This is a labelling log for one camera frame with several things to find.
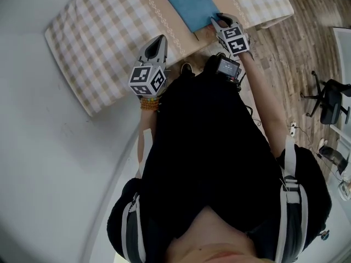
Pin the white power strip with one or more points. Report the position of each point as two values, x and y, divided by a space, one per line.
293 129

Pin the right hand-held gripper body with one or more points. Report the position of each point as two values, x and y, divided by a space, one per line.
234 40

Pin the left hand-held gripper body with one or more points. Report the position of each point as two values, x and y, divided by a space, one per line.
145 78

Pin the person's left forearm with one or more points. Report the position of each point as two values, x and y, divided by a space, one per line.
146 119

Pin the black office chair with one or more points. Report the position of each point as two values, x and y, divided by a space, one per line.
333 105

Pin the person's left black shoe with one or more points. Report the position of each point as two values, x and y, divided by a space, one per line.
187 69

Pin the checkered tablecloth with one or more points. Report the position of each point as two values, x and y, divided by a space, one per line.
98 51

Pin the person's right black shoe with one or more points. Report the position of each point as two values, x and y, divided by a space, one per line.
212 63

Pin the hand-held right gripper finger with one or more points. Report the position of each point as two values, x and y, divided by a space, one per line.
216 26
233 21

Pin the person's black shoe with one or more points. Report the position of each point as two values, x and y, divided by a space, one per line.
212 63
187 69

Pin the person's face and neck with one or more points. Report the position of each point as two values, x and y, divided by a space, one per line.
216 245

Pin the person's right forearm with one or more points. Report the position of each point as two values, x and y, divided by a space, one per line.
268 105

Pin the person's black clothing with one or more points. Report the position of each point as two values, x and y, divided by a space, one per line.
208 147

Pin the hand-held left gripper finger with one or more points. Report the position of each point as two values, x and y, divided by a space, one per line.
164 51
144 52

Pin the notebook with blue cover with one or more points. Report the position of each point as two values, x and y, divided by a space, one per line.
192 5

